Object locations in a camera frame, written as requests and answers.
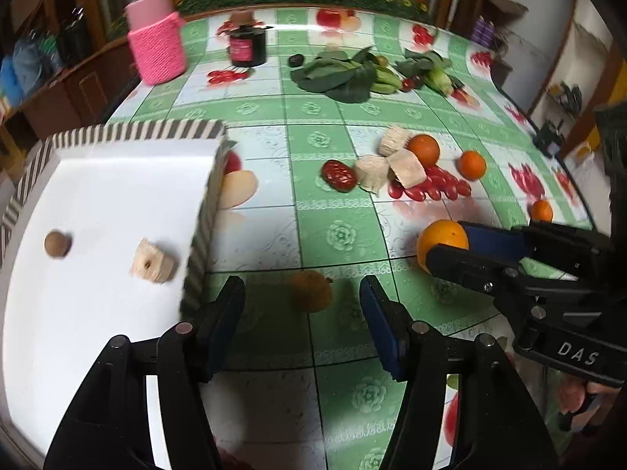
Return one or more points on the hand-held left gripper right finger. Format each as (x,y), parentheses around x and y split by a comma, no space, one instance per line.
(384,333)

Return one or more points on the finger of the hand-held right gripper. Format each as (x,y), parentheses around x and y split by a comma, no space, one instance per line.
(465,267)
(494,242)

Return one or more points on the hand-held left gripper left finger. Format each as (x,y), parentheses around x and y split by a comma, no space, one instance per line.
(226,323)

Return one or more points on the large orange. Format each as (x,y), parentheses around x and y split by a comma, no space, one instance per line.
(441,240)

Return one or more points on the small orange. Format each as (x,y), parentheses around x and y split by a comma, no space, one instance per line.
(542,210)

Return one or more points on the brown round fruit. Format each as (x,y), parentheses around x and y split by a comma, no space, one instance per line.
(311,291)

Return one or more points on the cut sugarcane piece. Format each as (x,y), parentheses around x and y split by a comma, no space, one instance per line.
(152,267)
(371,171)
(394,139)
(405,166)

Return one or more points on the red date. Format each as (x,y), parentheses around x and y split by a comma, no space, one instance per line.
(338,175)

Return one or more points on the white tray with striped rim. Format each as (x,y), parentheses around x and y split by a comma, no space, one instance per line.
(108,205)

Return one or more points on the small brown longan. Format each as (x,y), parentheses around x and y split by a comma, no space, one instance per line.
(58,244)

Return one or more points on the person's right hand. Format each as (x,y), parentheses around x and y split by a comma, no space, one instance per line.
(570,394)

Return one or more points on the green checked tablecloth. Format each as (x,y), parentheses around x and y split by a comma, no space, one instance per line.
(274,235)

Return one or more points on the small black device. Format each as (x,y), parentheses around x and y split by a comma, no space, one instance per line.
(548,136)

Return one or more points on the dark grey bundle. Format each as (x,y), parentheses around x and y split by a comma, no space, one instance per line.
(568,94)

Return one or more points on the red cherry tomato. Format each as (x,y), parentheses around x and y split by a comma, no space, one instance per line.
(407,84)

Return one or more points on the dark cherry tomato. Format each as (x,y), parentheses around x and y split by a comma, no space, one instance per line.
(416,80)

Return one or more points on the small bok choy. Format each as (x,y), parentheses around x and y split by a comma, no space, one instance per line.
(426,66)

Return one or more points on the purple bottle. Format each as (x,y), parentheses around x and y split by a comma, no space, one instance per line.
(477,29)
(488,31)

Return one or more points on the green olive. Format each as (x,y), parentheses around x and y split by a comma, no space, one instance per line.
(382,60)

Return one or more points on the large bok choy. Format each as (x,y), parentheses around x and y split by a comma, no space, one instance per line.
(338,78)

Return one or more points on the small beige piece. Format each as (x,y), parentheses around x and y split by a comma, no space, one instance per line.
(334,48)

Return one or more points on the dark wrinkled fruit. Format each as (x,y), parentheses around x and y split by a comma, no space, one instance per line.
(295,60)

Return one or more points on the black jar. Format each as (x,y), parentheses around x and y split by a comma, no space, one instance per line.
(247,44)

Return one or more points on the wooden cabinet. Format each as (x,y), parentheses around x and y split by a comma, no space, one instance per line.
(59,93)

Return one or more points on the jar with pink knitted sleeve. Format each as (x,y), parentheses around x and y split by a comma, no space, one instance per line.
(154,39)

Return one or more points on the brown block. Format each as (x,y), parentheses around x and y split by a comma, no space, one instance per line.
(243,18)

